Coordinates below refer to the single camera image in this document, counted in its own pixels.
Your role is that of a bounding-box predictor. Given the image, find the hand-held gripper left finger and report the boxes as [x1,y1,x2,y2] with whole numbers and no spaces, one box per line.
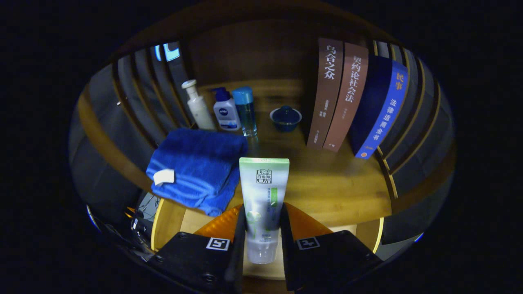
[147,204,246,294]

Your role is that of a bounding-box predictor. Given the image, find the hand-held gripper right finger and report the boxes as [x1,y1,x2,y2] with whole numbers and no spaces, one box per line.
[279,202,382,292]

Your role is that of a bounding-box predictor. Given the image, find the white tube with green print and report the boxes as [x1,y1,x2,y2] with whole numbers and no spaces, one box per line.
[239,157,290,265]

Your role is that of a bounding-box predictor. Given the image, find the wooden countertop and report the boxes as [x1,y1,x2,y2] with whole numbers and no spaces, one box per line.
[77,79,457,217]

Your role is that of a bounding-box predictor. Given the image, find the wooden cabinet with slatted shelf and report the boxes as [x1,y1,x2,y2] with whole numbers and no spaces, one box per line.
[69,4,457,245]

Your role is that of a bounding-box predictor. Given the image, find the folded blue towel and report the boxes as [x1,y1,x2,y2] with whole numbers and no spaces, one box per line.
[146,128,248,217]

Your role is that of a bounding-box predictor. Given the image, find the blue lidded teacup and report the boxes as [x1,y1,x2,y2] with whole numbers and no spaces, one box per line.
[270,105,303,132]

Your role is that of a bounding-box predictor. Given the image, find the white bottle with blue cap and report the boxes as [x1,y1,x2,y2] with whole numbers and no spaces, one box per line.
[211,87,241,131]

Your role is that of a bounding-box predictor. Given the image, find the white pump bottle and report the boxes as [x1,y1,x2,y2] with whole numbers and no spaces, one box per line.
[181,79,216,131]

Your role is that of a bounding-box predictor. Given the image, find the teal transparent bottle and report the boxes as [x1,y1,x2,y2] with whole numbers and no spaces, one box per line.
[232,86,258,137]

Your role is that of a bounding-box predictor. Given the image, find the blue book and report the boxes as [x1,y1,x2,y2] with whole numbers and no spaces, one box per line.
[348,55,409,160]

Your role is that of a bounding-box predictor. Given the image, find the reddish brown book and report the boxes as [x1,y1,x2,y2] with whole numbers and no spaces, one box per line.
[323,42,369,153]

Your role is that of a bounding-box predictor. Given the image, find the dark brown book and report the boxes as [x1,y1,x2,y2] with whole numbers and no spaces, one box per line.
[306,38,344,148]

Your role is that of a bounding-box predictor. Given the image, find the thin floor cables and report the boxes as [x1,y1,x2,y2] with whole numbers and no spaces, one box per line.
[125,192,160,245]

